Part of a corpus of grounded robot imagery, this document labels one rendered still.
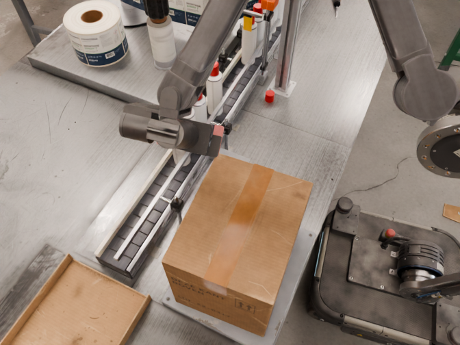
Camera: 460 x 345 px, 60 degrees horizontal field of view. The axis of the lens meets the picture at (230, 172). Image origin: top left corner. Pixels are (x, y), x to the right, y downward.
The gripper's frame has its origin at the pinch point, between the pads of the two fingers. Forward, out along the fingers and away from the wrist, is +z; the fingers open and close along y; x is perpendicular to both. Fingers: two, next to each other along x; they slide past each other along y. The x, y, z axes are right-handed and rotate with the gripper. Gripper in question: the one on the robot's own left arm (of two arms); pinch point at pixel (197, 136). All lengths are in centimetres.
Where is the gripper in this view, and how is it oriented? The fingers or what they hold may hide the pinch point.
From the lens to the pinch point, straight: 93.5
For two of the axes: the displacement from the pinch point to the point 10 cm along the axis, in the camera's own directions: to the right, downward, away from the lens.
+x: -2.1, 9.7, 1.0
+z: 1.9, -0.6, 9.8
